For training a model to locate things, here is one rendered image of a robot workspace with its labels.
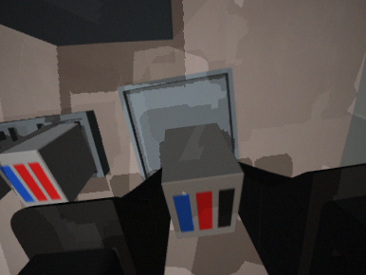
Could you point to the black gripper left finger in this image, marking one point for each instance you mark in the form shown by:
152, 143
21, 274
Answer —
136, 226

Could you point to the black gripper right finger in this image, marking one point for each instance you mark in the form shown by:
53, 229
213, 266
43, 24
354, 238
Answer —
281, 213

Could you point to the large grey panel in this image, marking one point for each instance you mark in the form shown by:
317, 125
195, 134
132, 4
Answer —
354, 152

